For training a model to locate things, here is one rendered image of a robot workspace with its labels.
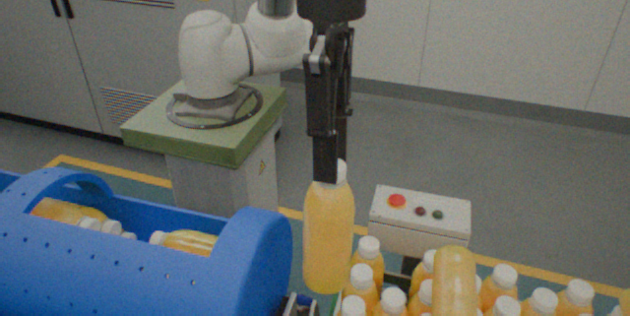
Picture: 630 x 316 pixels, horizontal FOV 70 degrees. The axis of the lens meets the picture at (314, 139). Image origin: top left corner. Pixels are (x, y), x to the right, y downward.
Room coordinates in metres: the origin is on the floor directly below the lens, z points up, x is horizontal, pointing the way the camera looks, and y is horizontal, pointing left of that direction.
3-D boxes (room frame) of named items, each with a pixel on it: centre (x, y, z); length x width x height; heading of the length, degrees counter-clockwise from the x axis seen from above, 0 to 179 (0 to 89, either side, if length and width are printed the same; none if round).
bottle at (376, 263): (0.60, -0.11, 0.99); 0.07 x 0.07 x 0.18
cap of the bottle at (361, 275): (0.53, -0.09, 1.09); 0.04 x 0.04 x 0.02
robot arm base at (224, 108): (1.20, 0.32, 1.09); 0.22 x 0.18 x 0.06; 77
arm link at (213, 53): (1.20, 0.29, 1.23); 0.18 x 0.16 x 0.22; 113
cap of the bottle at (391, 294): (0.48, -0.13, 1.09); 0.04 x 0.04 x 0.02
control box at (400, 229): (0.70, -0.22, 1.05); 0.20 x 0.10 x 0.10; 74
